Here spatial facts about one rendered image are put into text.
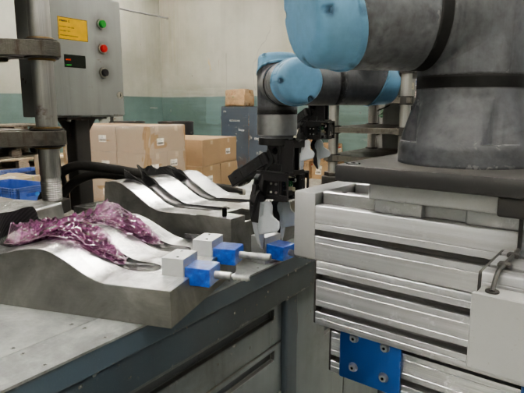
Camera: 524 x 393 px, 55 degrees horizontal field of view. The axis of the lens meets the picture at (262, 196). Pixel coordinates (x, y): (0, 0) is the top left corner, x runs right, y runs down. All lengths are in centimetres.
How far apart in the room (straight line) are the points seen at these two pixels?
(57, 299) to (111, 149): 441
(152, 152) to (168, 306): 425
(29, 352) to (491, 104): 62
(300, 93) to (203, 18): 891
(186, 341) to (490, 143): 59
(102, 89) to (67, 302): 115
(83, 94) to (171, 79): 836
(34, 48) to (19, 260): 84
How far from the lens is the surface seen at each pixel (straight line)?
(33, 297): 85
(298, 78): 80
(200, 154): 566
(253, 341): 110
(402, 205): 60
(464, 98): 58
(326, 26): 51
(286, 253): 96
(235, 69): 912
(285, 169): 92
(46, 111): 157
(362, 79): 85
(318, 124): 146
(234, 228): 98
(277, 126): 91
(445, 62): 59
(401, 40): 54
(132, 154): 499
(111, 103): 187
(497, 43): 59
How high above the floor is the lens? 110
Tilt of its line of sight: 10 degrees down
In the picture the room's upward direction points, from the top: straight up
